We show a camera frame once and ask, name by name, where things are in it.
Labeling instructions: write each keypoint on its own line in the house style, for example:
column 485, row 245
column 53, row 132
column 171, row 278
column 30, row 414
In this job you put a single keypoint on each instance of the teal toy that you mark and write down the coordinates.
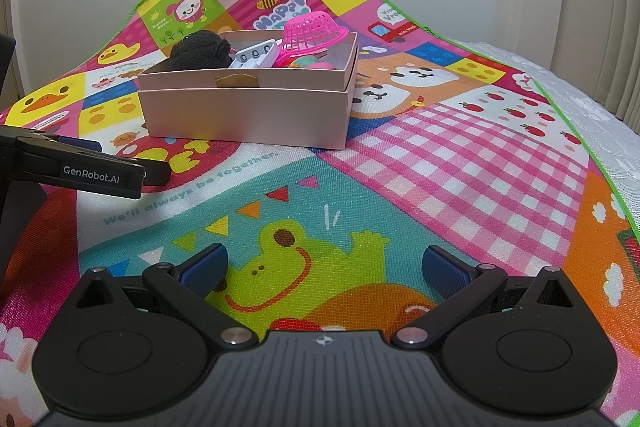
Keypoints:
column 302, row 62

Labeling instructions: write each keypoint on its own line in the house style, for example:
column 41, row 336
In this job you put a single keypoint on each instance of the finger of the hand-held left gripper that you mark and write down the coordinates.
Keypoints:
column 80, row 143
column 157, row 174

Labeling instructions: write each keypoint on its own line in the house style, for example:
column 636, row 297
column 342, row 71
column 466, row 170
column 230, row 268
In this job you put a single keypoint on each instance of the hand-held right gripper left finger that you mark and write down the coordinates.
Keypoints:
column 205, row 268

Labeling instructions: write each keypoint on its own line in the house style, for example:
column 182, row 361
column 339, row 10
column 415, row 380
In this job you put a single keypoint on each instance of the pink toy net scoop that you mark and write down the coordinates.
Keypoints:
column 310, row 29

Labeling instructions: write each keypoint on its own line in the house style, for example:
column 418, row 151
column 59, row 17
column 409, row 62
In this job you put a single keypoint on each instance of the pink cardboard box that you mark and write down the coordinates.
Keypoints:
column 240, row 117

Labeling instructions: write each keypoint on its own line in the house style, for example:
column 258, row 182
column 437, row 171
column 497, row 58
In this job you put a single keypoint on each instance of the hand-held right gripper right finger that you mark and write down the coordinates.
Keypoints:
column 445, row 269

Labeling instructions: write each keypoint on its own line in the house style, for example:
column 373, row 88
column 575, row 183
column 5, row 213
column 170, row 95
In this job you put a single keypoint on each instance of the beige curtain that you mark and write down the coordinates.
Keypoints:
column 625, row 32

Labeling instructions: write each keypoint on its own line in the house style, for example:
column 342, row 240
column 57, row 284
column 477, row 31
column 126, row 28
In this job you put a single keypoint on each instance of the black plush toy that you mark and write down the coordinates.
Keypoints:
column 200, row 49

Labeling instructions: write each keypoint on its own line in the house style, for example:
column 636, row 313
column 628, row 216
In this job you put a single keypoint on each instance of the white power adapter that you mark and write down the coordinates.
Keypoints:
column 252, row 56

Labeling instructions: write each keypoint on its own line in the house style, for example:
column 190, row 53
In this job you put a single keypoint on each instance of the colourful printed play mat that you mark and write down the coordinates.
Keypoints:
column 425, row 167

